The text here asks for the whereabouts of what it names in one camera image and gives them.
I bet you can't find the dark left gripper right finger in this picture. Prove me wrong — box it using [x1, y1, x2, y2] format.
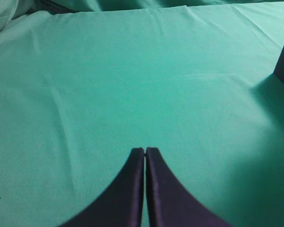
[145, 147, 231, 227]

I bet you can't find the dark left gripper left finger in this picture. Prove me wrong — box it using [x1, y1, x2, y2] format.
[61, 148, 144, 227]

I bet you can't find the green table cloth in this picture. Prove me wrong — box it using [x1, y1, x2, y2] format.
[0, 1, 284, 227]

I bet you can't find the green backdrop cloth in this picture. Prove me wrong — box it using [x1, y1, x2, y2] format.
[0, 0, 284, 38]

